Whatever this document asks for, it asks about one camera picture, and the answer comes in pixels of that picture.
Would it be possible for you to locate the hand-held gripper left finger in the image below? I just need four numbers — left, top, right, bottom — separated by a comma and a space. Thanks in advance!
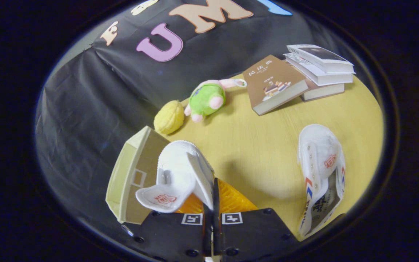
132, 192, 214, 262

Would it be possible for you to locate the beige fabric storage box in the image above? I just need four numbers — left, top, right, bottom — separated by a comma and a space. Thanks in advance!
105, 126, 170, 224

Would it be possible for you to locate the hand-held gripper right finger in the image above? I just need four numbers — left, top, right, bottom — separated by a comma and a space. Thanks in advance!
213, 178, 299, 262

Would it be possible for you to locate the yellow plush toy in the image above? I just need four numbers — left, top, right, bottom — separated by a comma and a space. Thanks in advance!
153, 100, 185, 135

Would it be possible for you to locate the white canvas shoe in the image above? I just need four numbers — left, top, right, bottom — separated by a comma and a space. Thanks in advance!
135, 140, 215, 213
297, 124, 346, 240

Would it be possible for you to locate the green and pink plush toy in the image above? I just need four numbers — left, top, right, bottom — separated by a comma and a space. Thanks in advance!
184, 79, 247, 123

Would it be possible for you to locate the brown cover book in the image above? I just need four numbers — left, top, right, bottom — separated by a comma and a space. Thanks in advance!
242, 55, 309, 116

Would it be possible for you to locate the thin brown book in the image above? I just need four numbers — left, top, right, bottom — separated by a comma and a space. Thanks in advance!
300, 78, 345, 102

